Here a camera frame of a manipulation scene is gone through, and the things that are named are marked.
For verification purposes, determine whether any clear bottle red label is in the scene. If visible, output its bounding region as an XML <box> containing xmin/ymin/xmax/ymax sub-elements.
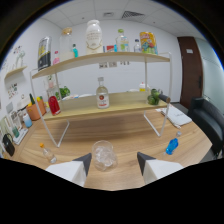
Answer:
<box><xmin>95</xmin><ymin>76</ymin><xmax>111</xmax><ymax>110</ymax></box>

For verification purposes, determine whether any bunch of green limes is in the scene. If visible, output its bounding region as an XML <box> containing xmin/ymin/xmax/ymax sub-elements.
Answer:
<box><xmin>147</xmin><ymin>88</ymin><xmax>162</xmax><ymax>106</ymax></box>

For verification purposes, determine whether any wooden wall shelf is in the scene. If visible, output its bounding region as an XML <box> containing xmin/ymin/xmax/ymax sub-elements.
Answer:
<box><xmin>3</xmin><ymin>65</ymin><xmax>28</xmax><ymax>80</ymax></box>

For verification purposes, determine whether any small clear bottle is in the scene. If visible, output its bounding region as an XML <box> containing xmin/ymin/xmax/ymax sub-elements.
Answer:
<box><xmin>133</xmin><ymin>38</ymin><xmax>142</xmax><ymax>53</ymax></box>

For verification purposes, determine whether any black cylindrical tool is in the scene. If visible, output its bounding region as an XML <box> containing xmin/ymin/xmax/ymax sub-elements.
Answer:
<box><xmin>159</xmin><ymin>93</ymin><xmax>172</xmax><ymax>104</ymax></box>

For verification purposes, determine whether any large white bottle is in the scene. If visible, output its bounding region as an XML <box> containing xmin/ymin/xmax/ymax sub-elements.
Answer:
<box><xmin>85</xmin><ymin>19</ymin><xmax>104</xmax><ymax>55</ymax></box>

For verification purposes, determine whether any small pink bottle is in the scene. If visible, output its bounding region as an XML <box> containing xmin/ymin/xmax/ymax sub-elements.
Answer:
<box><xmin>52</xmin><ymin>50</ymin><xmax>61</xmax><ymax>66</ymax></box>

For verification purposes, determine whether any clear glass with ice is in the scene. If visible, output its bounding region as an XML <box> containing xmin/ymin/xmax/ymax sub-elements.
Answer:
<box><xmin>91</xmin><ymin>139</ymin><xmax>119</xmax><ymax>172</ymax></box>

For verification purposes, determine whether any blue liquid bottle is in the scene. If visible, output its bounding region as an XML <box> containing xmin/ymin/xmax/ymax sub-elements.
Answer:
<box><xmin>165</xmin><ymin>130</ymin><xmax>183</xmax><ymax>156</ymax></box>

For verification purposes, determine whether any green potted plant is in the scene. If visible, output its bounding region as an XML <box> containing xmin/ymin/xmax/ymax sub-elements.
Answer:
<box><xmin>58</xmin><ymin>85</ymin><xmax>71</xmax><ymax>99</ymax></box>

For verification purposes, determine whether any green-cap clear bottle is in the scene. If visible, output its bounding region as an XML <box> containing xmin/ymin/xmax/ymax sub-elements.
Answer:
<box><xmin>115</xmin><ymin>28</ymin><xmax>130</xmax><ymax>53</ymax></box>

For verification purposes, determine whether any yellow snack bag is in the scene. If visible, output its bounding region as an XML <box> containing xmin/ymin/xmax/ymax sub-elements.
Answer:
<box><xmin>139</xmin><ymin>31</ymin><xmax>159</xmax><ymax>55</ymax></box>

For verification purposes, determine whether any black chair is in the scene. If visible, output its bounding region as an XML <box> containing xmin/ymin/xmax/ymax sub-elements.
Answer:
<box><xmin>187</xmin><ymin>96</ymin><xmax>224</xmax><ymax>158</ymax></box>

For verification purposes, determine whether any red liquid glass bottle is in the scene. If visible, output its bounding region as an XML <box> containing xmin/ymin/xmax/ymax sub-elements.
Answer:
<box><xmin>46</xmin><ymin>84</ymin><xmax>62</xmax><ymax>116</ymax></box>

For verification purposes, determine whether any two-tier wooden shelf rack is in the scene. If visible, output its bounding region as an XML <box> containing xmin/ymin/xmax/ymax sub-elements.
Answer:
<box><xmin>29</xmin><ymin>51</ymin><xmax>174</xmax><ymax>148</ymax></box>

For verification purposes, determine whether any black and yellow bag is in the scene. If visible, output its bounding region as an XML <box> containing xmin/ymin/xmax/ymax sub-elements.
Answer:
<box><xmin>37</xmin><ymin>36</ymin><xmax>52</xmax><ymax>72</ymax></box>

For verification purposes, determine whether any brown door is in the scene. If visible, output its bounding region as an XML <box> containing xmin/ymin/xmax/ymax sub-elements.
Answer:
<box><xmin>176</xmin><ymin>36</ymin><xmax>204</xmax><ymax>109</ymax></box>

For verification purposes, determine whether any ceiling air vent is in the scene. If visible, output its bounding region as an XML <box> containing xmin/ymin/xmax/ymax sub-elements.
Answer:
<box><xmin>120</xmin><ymin>10</ymin><xmax>146</xmax><ymax>20</ymax></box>

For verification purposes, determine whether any white scale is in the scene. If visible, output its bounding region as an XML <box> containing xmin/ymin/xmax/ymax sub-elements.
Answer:
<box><xmin>12</xmin><ymin>127</ymin><xmax>29</xmax><ymax>146</ymax></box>

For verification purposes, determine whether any orange-cap clear bottle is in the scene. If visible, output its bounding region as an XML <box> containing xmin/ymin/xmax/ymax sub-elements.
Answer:
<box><xmin>39</xmin><ymin>142</ymin><xmax>58</xmax><ymax>164</ymax></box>

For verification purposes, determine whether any green glass cup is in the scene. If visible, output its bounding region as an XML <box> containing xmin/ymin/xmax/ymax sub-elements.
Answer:
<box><xmin>11</xmin><ymin>125</ymin><xmax>20</xmax><ymax>138</ymax></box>

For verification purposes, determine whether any small teal bottle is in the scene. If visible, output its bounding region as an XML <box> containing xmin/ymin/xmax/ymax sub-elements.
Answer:
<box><xmin>71</xmin><ymin>43</ymin><xmax>80</xmax><ymax>59</ymax></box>

